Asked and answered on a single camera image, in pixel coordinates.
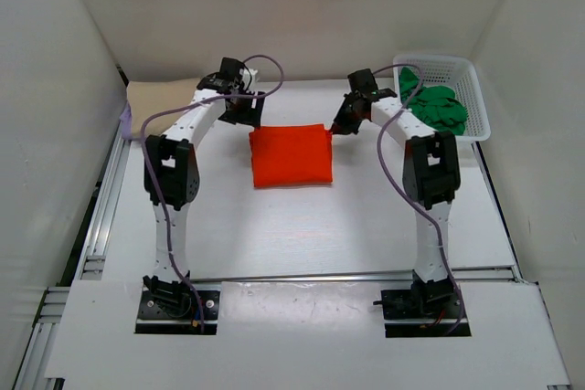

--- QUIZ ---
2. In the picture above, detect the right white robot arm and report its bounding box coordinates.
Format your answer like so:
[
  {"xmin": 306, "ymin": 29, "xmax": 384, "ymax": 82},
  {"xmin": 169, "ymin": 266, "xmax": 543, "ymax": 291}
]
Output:
[{"xmin": 330, "ymin": 69, "xmax": 461, "ymax": 312}]

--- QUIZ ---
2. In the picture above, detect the purple t shirt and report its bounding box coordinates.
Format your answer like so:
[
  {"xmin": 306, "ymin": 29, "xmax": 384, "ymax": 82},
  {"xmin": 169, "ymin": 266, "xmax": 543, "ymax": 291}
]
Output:
[{"xmin": 119, "ymin": 104, "xmax": 134, "ymax": 141}]

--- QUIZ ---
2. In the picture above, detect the beige t shirt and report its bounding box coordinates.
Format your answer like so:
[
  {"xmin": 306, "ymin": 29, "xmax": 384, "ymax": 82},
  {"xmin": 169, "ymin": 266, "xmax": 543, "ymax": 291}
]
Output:
[{"xmin": 126, "ymin": 78, "xmax": 200, "ymax": 140}]

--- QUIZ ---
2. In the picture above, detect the aluminium frame rail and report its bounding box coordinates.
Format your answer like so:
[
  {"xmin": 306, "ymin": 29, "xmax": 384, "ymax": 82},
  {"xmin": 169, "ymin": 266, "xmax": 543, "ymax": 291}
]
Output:
[{"xmin": 13, "ymin": 133, "xmax": 572, "ymax": 390}]

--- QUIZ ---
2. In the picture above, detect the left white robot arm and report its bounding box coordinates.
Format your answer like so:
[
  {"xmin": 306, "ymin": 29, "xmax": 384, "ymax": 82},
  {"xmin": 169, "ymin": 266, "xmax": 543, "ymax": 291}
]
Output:
[{"xmin": 144, "ymin": 58, "xmax": 264, "ymax": 320}]

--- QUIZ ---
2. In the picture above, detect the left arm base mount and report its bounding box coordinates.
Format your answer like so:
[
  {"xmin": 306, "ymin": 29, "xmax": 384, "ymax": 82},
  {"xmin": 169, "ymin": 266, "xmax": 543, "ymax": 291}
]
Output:
[{"xmin": 134, "ymin": 276, "xmax": 221, "ymax": 335}]

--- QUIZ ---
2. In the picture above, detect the green t shirt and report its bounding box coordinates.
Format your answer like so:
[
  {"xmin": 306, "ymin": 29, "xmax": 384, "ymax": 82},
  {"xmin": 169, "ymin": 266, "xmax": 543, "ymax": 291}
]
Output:
[{"xmin": 408, "ymin": 86, "xmax": 468, "ymax": 135}]

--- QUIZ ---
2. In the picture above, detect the white plastic basket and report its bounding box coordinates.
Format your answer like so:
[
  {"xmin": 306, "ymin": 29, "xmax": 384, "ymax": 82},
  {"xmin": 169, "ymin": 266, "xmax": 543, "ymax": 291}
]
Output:
[{"xmin": 392, "ymin": 54, "xmax": 491, "ymax": 142}]

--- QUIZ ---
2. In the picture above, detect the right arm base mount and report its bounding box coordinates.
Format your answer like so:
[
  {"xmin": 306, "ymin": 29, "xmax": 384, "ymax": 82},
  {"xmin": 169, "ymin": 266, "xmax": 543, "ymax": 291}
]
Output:
[{"xmin": 372, "ymin": 290, "xmax": 472, "ymax": 339}]

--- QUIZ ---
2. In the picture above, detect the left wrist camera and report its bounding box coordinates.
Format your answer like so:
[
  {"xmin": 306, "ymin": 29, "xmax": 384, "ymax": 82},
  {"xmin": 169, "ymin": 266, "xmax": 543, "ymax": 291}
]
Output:
[{"xmin": 239, "ymin": 67, "xmax": 260, "ymax": 90}]

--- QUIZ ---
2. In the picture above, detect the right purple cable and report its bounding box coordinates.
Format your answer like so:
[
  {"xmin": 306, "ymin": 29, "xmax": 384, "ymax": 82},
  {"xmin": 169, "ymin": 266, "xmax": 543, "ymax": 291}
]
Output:
[{"xmin": 372, "ymin": 63, "xmax": 466, "ymax": 334}]

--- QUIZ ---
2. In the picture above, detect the orange t shirt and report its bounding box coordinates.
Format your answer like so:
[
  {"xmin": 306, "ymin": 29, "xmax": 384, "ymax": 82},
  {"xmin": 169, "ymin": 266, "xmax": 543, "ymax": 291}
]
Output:
[{"xmin": 249, "ymin": 124, "xmax": 333, "ymax": 189}]

